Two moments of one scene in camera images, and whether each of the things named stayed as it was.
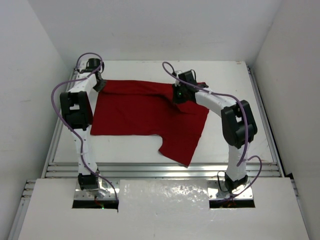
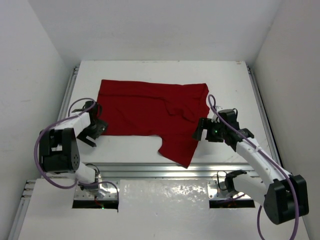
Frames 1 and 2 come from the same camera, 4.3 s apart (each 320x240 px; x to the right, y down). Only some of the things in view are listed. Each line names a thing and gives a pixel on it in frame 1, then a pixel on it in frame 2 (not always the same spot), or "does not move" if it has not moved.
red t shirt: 134,107 does not move
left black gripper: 100,84 → 97,127
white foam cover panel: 164,209 does not move
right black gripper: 176,100 → 208,124
